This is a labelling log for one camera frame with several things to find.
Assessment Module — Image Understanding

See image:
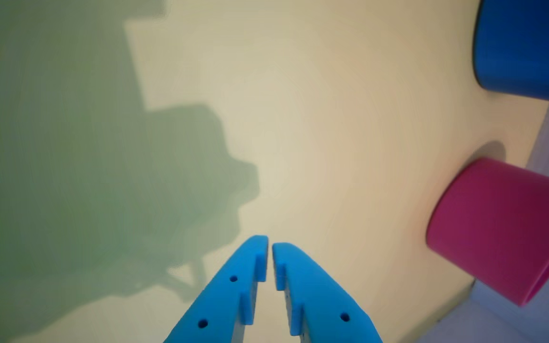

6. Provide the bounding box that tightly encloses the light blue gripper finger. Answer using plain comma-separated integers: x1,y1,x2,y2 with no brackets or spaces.
164,235,269,343
272,242,384,343

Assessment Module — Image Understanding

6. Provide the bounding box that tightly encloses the blue round cup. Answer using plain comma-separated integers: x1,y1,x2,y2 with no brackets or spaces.
472,0,549,107

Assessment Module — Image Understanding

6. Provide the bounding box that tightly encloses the pink round cup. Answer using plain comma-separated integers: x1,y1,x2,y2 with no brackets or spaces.
425,157,549,307

